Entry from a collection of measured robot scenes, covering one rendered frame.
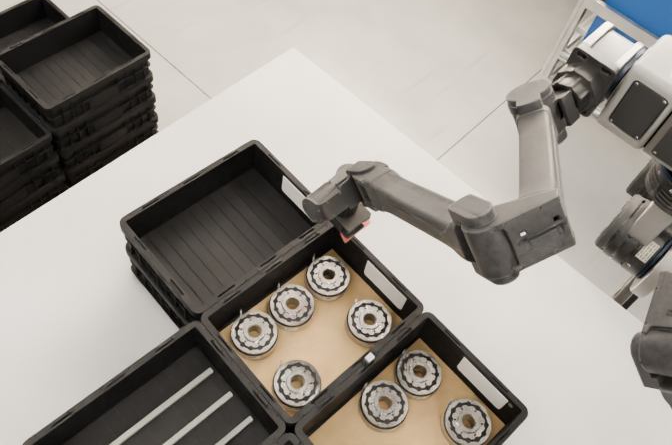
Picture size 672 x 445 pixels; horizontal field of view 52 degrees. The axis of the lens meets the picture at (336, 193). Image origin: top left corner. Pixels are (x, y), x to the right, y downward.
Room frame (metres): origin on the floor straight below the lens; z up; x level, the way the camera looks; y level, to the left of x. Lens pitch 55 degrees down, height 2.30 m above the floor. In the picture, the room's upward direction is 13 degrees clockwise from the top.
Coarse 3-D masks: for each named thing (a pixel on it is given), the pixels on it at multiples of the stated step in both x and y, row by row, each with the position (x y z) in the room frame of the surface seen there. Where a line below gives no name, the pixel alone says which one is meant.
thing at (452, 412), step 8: (456, 400) 0.55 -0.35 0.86; (464, 400) 0.55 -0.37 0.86; (472, 400) 0.55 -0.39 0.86; (448, 408) 0.52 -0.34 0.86; (456, 408) 0.53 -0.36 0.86; (464, 408) 0.53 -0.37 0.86; (472, 408) 0.54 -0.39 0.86; (480, 408) 0.54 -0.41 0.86; (448, 416) 0.51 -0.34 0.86; (456, 416) 0.51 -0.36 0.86; (480, 416) 0.52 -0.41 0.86; (488, 416) 0.53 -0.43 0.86; (448, 424) 0.49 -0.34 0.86; (456, 424) 0.49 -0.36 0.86; (480, 424) 0.51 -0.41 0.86; (488, 424) 0.51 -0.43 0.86; (448, 432) 0.48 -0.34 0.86; (456, 432) 0.48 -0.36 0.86; (464, 432) 0.48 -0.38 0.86; (480, 432) 0.49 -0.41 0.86; (488, 432) 0.49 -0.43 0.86; (456, 440) 0.46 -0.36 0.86; (464, 440) 0.47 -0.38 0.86; (472, 440) 0.47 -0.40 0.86; (480, 440) 0.47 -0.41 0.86
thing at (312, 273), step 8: (328, 256) 0.82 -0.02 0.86; (312, 264) 0.79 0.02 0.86; (320, 264) 0.79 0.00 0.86; (328, 264) 0.80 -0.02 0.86; (336, 264) 0.80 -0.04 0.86; (344, 264) 0.81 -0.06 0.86; (312, 272) 0.77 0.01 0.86; (344, 272) 0.79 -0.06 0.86; (312, 280) 0.75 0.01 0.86; (344, 280) 0.77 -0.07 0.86; (312, 288) 0.73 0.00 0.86; (320, 288) 0.73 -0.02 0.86; (328, 288) 0.74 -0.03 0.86; (336, 288) 0.74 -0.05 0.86; (344, 288) 0.75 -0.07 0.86
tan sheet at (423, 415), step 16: (432, 352) 0.66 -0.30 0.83; (448, 368) 0.63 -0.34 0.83; (368, 384) 0.55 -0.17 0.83; (448, 384) 0.59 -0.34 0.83; (464, 384) 0.60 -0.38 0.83; (352, 400) 0.50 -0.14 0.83; (416, 400) 0.54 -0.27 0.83; (432, 400) 0.55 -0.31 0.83; (448, 400) 0.55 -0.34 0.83; (480, 400) 0.57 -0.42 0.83; (336, 416) 0.46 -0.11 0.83; (352, 416) 0.47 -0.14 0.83; (416, 416) 0.50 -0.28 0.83; (432, 416) 0.51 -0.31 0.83; (496, 416) 0.54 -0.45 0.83; (320, 432) 0.42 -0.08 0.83; (336, 432) 0.43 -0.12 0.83; (352, 432) 0.44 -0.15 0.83; (368, 432) 0.45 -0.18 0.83; (384, 432) 0.45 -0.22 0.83; (400, 432) 0.46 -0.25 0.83; (416, 432) 0.47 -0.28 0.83; (432, 432) 0.48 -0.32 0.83; (496, 432) 0.51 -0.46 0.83
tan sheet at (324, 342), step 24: (360, 288) 0.77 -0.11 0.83; (264, 312) 0.66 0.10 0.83; (336, 312) 0.70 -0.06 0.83; (288, 336) 0.61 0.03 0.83; (312, 336) 0.63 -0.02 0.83; (336, 336) 0.64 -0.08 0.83; (264, 360) 0.55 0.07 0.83; (288, 360) 0.56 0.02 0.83; (312, 360) 0.57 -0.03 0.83; (336, 360) 0.58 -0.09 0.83; (264, 384) 0.49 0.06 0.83
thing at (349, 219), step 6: (360, 204) 0.78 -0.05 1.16; (348, 210) 0.75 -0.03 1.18; (354, 210) 0.76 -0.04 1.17; (360, 210) 0.77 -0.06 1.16; (366, 210) 0.77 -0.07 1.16; (336, 216) 0.74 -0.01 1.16; (342, 216) 0.74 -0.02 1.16; (348, 216) 0.75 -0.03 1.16; (354, 216) 0.75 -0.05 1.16; (360, 216) 0.76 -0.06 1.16; (366, 216) 0.76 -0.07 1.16; (342, 222) 0.73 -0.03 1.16; (348, 222) 0.74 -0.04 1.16; (354, 222) 0.74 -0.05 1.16; (360, 222) 0.74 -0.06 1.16; (348, 228) 0.72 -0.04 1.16; (354, 228) 0.73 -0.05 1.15
